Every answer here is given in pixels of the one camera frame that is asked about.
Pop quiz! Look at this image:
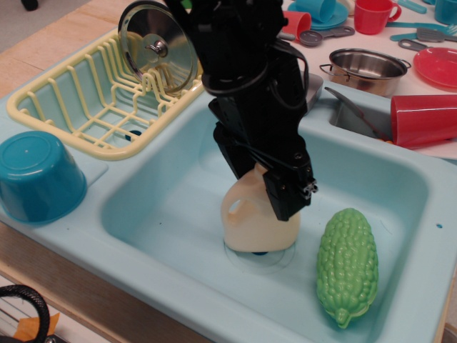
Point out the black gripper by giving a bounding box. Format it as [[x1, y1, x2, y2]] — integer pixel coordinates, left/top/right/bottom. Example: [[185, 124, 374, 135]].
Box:
[[208, 53, 316, 222]]

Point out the cream toy detergent bottle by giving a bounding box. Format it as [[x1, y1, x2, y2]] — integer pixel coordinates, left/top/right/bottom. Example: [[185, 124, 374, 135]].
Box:
[[221, 164, 301, 253]]

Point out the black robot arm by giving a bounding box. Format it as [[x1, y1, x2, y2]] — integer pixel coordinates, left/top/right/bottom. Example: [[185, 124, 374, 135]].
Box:
[[167, 1, 316, 221]]

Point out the yellow plastic drying rack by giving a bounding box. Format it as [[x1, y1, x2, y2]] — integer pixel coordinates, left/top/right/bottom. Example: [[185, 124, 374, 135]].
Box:
[[6, 30, 204, 161]]

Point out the grey toy faucet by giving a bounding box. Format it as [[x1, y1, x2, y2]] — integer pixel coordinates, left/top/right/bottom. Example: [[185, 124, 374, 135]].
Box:
[[278, 30, 324, 108]]

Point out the grey knife in compartment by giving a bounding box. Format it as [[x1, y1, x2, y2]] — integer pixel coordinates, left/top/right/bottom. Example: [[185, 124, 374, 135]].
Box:
[[324, 86, 390, 141]]

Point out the green toy bitter gourd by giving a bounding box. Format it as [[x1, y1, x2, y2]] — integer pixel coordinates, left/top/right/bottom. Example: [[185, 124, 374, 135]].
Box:
[[316, 208, 379, 329]]

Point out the grey toy ladle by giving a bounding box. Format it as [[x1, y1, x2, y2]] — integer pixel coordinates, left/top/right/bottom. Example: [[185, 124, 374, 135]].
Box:
[[298, 26, 356, 47]]

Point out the steel cooking pot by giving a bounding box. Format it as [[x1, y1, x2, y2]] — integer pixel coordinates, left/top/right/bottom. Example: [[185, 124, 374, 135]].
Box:
[[319, 48, 411, 98]]

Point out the small red cup lying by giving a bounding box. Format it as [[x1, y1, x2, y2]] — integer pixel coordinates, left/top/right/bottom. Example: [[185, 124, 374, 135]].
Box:
[[279, 11, 311, 41]]

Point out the large red plastic cup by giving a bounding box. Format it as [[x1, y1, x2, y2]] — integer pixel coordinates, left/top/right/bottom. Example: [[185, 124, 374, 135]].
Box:
[[391, 94, 456, 148]]

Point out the teal cup on saucer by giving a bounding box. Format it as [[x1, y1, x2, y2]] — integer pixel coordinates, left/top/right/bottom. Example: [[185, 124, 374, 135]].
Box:
[[287, 0, 349, 31]]

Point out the steel pot lid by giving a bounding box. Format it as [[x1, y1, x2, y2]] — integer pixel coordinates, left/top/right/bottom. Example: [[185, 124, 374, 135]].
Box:
[[118, 1, 199, 94]]

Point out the red plastic mug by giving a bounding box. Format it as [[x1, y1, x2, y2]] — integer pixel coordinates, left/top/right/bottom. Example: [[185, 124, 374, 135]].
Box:
[[354, 0, 402, 35]]

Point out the red plastic plate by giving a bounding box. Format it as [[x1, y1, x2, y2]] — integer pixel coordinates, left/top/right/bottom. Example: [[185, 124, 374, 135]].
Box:
[[413, 47, 456, 89]]

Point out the grey toy spatula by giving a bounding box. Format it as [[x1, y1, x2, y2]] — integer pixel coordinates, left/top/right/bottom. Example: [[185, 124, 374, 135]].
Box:
[[398, 28, 456, 51]]

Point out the teal upturned plastic bowl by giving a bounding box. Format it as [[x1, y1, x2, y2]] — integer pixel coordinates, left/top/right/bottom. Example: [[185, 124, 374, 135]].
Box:
[[1, 131, 87, 224]]

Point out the teal toy utensil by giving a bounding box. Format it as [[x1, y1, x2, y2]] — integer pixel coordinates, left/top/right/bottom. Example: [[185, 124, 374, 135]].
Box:
[[385, 21, 457, 42]]

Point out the teal cup top right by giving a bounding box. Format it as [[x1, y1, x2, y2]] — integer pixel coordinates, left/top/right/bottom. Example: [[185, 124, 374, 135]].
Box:
[[434, 0, 457, 24]]

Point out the orange tape piece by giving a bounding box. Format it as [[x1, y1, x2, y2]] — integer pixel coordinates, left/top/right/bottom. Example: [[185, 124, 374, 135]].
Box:
[[13, 313, 60, 342]]

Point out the black cable loop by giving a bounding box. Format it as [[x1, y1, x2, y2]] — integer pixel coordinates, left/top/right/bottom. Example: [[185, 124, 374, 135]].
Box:
[[0, 284, 51, 343]]

